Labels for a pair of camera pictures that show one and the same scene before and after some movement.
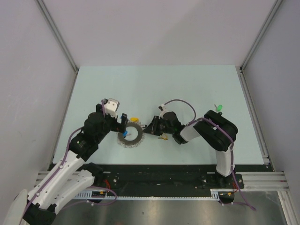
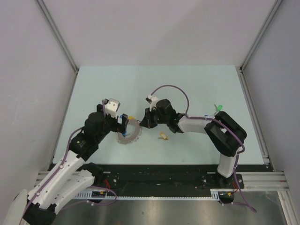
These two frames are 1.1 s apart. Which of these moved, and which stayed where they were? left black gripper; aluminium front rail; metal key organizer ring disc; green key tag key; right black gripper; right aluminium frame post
Moved: metal key organizer ring disc; right black gripper
Stayed: right aluminium frame post; left black gripper; aluminium front rail; green key tag key
